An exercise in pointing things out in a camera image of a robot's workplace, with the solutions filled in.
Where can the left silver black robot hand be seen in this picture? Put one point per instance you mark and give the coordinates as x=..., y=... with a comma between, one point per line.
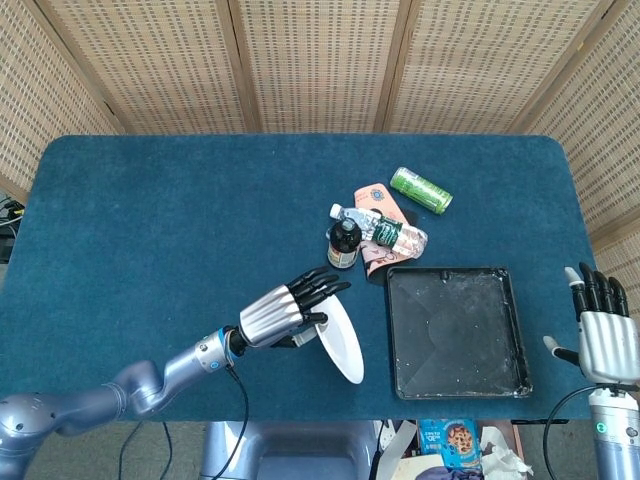
x=270, y=315

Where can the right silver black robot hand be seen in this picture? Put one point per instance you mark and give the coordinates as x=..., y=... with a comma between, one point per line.
x=605, y=345

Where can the white round plate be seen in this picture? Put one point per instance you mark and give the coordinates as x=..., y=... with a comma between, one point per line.
x=345, y=350

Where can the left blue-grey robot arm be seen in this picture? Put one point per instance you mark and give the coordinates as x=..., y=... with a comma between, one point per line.
x=150, y=385

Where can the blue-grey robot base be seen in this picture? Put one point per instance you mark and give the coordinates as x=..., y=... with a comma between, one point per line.
x=300, y=450

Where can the black rectangular tray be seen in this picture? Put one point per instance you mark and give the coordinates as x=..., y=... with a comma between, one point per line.
x=460, y=330

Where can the brown tea bottle dark cap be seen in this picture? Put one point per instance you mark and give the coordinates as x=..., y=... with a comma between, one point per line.
x=344, y=245

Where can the blue table cloth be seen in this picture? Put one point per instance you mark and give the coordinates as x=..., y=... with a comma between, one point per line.
x=175, y=225

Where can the crumpled white tissue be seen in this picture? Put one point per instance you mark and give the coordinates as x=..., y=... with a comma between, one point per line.
x=505, y=450

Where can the clear water bottle green label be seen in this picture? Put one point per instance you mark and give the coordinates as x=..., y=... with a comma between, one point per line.
x=395, y=235

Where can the pink snack packet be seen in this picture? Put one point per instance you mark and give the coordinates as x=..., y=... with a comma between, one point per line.
x=377, y=197

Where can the blue cookie package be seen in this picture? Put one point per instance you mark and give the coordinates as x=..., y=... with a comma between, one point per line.
x=450, y=442

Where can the green energy drink can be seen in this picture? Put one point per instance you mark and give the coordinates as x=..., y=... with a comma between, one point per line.
x=420, y=190

